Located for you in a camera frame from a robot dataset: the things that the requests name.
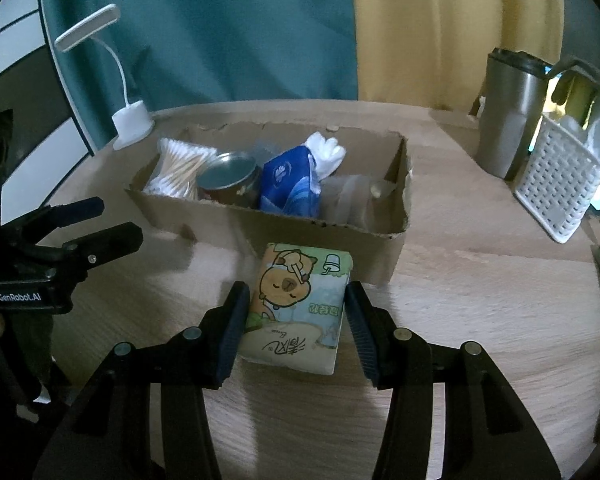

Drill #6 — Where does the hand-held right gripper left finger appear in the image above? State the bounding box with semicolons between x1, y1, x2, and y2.
37;281;251;480

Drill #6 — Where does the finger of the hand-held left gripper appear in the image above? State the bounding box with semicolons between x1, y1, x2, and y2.
45;222;144;275
0;197;106;242

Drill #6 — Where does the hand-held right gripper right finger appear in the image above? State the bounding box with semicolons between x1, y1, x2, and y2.
344;281;563;480

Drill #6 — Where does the cartoon print tissue pack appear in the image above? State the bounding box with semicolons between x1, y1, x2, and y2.
239;242;354;376

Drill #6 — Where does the cardboard box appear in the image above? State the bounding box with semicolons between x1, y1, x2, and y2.
125;121;413;286

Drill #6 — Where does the blue tissue pack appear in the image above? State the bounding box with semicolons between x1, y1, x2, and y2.
258;146;323;217

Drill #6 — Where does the cotton swab pack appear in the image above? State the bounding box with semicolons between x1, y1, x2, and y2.
142;137;218;200

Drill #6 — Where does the white desk lamp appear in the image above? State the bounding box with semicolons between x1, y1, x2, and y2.
55;3;156;152

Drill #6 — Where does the clear plastic bag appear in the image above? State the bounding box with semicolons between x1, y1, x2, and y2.
322;172;396;228

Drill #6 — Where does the red tin can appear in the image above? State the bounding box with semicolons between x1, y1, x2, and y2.
196;152;261;207

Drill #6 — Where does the white glove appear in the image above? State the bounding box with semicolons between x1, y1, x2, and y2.
305;131;347;179

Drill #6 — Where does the white perforated basket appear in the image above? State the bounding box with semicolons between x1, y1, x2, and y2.
512;112;600;244

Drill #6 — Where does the teal curtain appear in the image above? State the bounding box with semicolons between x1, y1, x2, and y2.
37;0;361;156

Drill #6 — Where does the steel tumbler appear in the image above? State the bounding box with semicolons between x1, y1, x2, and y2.
475;47;556;180

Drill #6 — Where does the yellow curtain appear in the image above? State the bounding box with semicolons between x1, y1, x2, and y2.
347;0;566;111

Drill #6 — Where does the yellow green bottle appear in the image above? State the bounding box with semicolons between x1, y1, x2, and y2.
555;77;598;123

